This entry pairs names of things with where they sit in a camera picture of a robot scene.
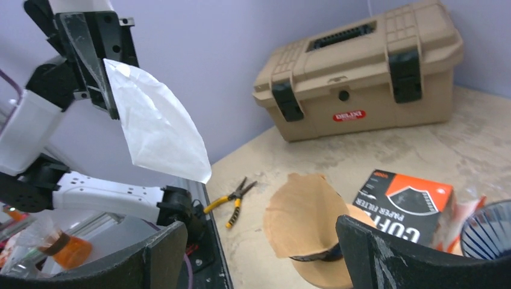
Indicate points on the brown paper coffee filter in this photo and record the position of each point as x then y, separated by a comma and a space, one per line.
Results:
299, 193

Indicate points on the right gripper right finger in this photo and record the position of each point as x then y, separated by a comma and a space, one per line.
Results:
375, 259

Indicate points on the wooden dripper stand black base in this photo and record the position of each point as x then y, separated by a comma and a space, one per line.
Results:
323, 271

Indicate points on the coffee paper filter box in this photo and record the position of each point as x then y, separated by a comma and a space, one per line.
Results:
414, 209

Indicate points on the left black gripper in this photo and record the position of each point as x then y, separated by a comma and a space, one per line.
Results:
83, 33

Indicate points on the white paper coffee filter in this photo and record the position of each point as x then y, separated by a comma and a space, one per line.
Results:
159, 132

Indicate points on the yellow handled pliers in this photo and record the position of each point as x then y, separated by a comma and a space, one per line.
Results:
236, 196

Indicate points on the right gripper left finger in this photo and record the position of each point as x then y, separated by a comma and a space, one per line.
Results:
152, 263

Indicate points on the orange transparent container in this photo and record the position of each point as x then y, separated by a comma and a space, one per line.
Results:
67, 251

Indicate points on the tan plastic toolbox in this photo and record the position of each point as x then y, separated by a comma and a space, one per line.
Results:
391, 70

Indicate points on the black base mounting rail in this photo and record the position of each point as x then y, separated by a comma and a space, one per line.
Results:
207, 257

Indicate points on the blue ribbed dripper cone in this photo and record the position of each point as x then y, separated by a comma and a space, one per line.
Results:
333, 254

